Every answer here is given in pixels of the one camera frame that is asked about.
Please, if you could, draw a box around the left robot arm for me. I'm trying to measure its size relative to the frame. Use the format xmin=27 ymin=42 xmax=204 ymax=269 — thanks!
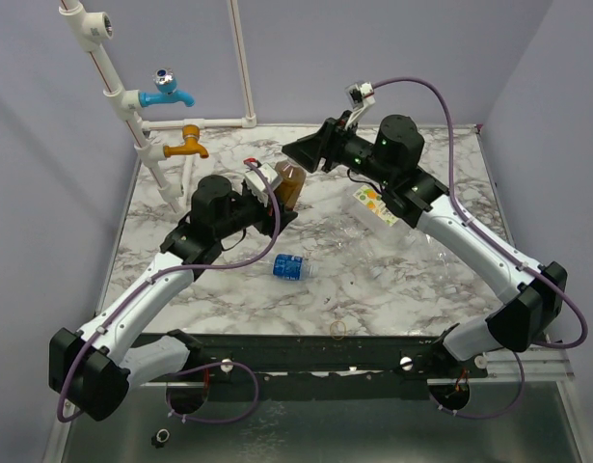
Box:
xmin=48 ymin=168 xmax=298 ymax=423

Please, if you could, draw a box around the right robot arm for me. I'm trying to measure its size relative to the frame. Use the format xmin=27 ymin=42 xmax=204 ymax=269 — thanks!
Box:
xmin=282 ymin=114 xmax=567 ymax=378

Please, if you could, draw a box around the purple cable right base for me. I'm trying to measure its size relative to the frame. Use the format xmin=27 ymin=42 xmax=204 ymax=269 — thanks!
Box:
xmin=435 ymin=351 xmax=526 ymax=420

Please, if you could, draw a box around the purple cable base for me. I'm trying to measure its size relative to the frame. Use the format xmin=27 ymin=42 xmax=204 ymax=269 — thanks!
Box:
xmin=435 ymin=351 xmax=526 ymax=420
xmin=165 ymin=357 xmax=261 ymax=425

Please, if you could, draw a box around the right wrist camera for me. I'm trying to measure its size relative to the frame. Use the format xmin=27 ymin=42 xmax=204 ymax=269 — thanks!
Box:
xmin=345 ymin=82 xmax=375 ymax=129

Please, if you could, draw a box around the small black white knob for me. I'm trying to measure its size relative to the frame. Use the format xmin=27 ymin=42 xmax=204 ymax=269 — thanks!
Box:
xmin=150 ymin=428 xmax=170 ymax=449

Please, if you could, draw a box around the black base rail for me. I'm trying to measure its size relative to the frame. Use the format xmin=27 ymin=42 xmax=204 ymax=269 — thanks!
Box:
xmin=131 ymin=330 xmax=490 ymax=401

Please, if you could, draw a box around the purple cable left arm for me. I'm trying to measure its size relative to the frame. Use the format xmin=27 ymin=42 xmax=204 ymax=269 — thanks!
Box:
xmin=57 ymin=161 xmax=281 ymax=423

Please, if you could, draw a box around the blue label water bottle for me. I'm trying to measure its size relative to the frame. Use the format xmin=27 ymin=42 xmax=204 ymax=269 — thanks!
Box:
xmin=246 ymin=253 xmax=318 ymax=281

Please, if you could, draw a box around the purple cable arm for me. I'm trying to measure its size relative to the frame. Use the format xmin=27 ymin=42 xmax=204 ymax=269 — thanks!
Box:
xmin=370 ymin=76 xmax=589 ymax=349
xmin=57 ymin=161 xmax=281 ymax=423

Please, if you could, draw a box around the clear plastic bottle middle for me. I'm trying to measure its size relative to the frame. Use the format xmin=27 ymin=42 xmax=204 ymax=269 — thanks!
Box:
xmin=325 ymin=215 xmax=384 ymax=280

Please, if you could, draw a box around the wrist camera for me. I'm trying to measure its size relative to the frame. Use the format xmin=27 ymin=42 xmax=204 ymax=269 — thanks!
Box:
xmin=244 ymin=158 xmax=283 ymax=206
xmin=345 ymin=82 xmax=375 ymax=129

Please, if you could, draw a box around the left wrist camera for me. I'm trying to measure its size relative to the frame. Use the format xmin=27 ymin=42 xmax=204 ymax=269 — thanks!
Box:
xmin=244 ymin=158 xmax=283 ymax=206

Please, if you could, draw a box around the orange label clear bottle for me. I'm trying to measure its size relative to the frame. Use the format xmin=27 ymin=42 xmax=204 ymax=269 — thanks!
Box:
xmin=341 ymin=184 xmax=418 ymax=248

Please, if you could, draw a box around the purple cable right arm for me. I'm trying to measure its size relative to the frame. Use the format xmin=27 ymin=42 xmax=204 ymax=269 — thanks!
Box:
xmin=370 ymin=76 xmax=589 ymax=349

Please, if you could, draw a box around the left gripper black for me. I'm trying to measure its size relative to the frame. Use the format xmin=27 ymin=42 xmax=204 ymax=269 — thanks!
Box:
xmin=216 ymin=187 xmax=298 ymax=241

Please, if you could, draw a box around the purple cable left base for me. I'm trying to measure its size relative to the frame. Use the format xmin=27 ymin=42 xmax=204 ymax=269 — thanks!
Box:
xmin=165 ymin=357 xmax=261 ymax=425

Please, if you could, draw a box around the orange faucet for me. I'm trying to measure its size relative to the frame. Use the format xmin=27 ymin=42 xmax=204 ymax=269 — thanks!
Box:
xmin=163 ymin=124 xmax=209 ymax=159

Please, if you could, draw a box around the white PVC pipe frame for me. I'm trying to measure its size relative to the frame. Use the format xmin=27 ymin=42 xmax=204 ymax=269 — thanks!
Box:
xmin=57 ymin=0 xmax=257 ymax=216

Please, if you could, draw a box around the yellow rubber band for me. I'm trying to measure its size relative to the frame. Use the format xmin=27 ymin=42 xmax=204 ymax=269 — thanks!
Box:
xmin=329 ymin=320 xmax=347 ymax=340

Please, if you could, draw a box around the blue faucet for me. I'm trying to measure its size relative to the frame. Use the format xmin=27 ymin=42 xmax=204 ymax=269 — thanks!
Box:
xmin=138 ymin=68 xmax=195 ymax=108

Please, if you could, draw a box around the golden energy drink bottle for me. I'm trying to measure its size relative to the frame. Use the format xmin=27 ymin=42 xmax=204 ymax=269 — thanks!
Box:
xmin=275 ymin=160 xmax=307 ymax=210

